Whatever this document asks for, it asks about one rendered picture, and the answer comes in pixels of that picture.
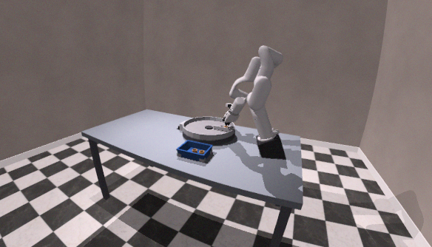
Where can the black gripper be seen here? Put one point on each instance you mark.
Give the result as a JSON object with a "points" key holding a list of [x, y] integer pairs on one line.
{"points": [[228, 118]]}

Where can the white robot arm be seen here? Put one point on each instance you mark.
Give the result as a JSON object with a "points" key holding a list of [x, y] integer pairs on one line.
{"points": [[259, 94]]}

